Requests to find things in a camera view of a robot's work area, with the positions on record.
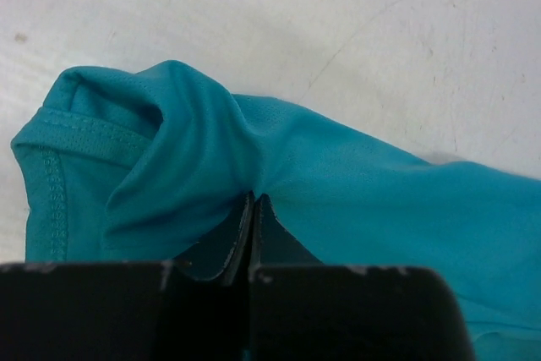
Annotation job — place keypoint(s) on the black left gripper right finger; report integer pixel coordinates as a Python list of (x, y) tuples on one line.
[(303, 309)]

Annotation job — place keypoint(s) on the teal t shirt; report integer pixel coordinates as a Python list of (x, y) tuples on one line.
[(121, 166)]

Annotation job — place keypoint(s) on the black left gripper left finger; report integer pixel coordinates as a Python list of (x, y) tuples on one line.
[(191, 307)]

